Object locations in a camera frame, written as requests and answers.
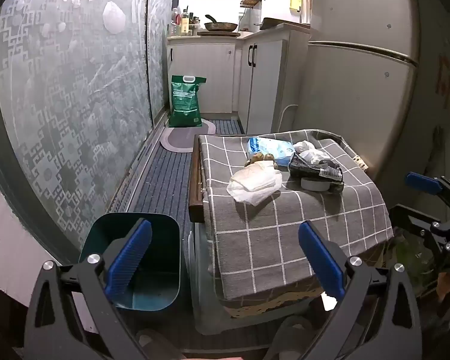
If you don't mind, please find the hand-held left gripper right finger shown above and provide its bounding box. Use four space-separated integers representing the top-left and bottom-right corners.
298 220 424 360

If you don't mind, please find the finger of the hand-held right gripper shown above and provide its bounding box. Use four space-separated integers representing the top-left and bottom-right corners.
405 172 450 211
390 203 450 246

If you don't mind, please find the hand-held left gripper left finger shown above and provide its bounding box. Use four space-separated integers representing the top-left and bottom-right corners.
23 218 153 360

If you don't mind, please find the teal plastic waste bin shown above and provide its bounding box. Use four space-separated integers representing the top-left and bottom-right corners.
78 212 182 311

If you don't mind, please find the grey tape roll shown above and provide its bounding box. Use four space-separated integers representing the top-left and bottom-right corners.
300 177 344 195

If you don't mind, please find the black snack wrapper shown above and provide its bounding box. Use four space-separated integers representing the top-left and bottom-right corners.
288 153 345 189

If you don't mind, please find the white paper towel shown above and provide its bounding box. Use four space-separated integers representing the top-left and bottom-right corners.
227 164 283 206

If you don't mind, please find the white plastic bag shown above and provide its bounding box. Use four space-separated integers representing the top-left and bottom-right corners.
292 140 332 166

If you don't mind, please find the blue plastic packet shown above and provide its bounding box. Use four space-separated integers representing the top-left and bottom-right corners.
247 136 297 166

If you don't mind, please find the green crumpled bag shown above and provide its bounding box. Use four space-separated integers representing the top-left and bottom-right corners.
390 232 436 297

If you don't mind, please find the grey checked tablecloth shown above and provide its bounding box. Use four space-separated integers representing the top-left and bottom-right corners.
199 129 394 302

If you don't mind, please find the brown patterned cloth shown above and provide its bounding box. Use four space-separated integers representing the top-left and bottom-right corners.
224 287 325 317

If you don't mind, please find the grey slipper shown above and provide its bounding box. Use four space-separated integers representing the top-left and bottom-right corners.
135 328 181 360
270 315 323 360

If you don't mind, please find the grey plastic stool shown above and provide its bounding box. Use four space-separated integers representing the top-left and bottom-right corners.
187 222 325 337

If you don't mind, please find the grey striped floor runner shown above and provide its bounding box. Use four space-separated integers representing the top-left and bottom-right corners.
124 118 246 235

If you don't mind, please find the beige refrigerator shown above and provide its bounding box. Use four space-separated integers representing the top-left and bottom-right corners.
292 0 430 186

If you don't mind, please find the oval grey pink mat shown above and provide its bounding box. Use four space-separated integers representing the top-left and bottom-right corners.
160 120 216 153

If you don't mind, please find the frosted patterned sliding door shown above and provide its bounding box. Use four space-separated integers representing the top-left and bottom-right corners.
146 0 175 128
0 0 153 271

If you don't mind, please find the green rice bag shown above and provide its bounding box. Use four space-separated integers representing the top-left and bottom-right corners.
168 75 207 128

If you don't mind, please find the white kitchen cabinet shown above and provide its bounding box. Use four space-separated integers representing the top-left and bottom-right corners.
167 37 244 115
238 26 312 134

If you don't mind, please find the wooden cutting board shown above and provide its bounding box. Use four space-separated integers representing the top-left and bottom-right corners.
260 17 311 31

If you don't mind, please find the clear oil bottle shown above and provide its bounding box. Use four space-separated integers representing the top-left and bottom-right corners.
170 7 182 37

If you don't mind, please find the metal frying pan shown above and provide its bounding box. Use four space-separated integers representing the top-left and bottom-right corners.
203 15 239 32

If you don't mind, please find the white hose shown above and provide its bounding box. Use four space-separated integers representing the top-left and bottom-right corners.
277 103 299 134

